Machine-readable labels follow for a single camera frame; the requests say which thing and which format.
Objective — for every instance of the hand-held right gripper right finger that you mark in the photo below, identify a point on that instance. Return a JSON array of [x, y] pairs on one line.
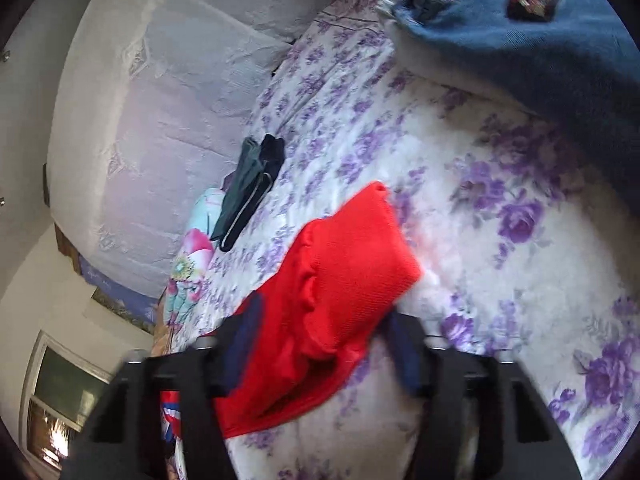
[[404, 357]]

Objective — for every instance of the purple floral bedsheet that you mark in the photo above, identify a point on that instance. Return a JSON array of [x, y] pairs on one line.
[[500, 285]]

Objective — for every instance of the blue patterned cloth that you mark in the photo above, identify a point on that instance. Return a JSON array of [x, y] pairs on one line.
[[117, 292]]

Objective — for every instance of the lavender lace cover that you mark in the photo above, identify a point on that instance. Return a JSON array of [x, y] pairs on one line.
[[165, 110]]

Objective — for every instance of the dark green folded garment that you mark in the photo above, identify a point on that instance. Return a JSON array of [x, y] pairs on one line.
[[245, 185]]

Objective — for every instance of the brown wooden bed frame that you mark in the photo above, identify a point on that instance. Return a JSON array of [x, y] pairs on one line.
[[64, 240]]

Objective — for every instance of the red pants with striped sides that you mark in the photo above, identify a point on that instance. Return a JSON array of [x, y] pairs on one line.
[[345, 270]]

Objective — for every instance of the blue garment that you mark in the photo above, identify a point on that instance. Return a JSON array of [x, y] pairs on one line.
[[575, 50]]

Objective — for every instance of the teal floral quilt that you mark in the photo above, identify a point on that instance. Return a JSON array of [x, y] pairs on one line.
[[192, 255]]

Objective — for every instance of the window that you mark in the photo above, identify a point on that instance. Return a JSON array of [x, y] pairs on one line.
[[65, 390]]

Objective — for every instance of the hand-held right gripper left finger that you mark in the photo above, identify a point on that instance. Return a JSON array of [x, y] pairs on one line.
[[245, 347]]

